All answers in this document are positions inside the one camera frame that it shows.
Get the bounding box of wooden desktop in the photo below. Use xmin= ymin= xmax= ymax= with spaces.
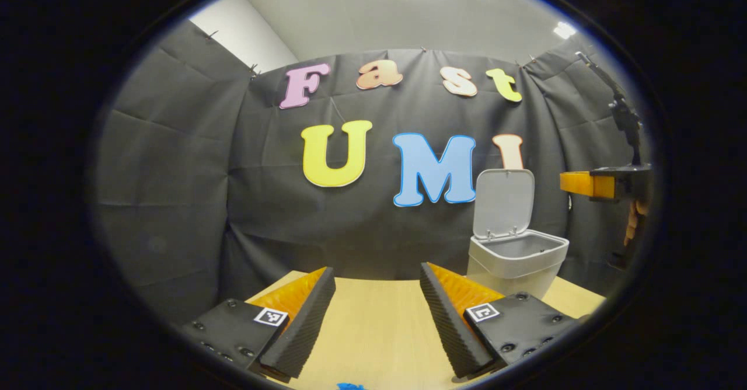
xmin=245 ymin=270 xmax=608 ymax=390

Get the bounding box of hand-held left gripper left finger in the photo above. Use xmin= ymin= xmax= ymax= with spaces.
xmin=181 ymin=266 xmax=337 ymax=382

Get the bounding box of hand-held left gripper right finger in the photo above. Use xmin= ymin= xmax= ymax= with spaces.
xmin=419 ymin=262 xmax=584 ymax=379

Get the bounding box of black backdrop cloth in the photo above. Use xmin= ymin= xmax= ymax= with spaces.
xmin=90 ymin=19 xmax=654 ymax=326

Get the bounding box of grey desktop garbage bin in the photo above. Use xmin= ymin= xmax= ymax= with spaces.
xmin=467 ymin=168 xmax=570 ymax=300

